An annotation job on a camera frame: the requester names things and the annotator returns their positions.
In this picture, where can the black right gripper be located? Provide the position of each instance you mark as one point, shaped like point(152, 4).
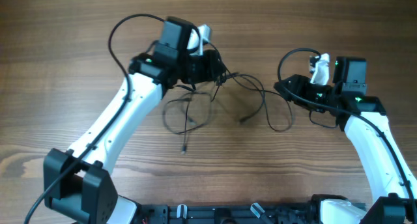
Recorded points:
point(298, 85)

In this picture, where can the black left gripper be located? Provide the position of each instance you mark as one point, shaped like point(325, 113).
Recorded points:
point(210, 59)

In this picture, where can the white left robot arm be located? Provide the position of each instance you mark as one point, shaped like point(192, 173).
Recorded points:
point(77, 182)

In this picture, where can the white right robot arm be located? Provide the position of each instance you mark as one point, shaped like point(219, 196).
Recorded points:
point(364, 121)

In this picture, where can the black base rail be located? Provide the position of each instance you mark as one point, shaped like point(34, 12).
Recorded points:
point(250, 213)

